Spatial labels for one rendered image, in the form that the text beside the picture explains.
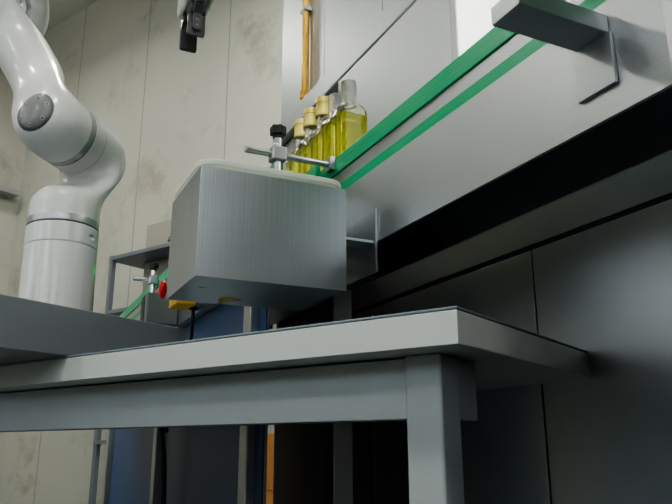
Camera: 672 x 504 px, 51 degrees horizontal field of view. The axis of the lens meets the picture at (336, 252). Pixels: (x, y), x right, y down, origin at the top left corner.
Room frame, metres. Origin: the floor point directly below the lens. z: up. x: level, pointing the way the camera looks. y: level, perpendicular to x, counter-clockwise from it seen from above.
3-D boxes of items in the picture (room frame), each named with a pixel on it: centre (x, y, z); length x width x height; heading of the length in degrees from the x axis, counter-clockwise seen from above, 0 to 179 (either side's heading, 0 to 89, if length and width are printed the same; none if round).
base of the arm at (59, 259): (1.18, 0.48, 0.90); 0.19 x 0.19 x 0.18
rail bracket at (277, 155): (1.16, 0.08, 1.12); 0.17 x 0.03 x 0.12; 116
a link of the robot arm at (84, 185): (1.22, 0.47, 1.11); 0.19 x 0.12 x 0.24; 166
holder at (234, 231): (1.03, 0.10, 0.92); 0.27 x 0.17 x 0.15; 116
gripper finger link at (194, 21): (1.11, 0.25, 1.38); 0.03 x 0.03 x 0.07; 26
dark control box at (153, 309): (1.78, 0.45, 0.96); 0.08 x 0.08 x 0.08; 26
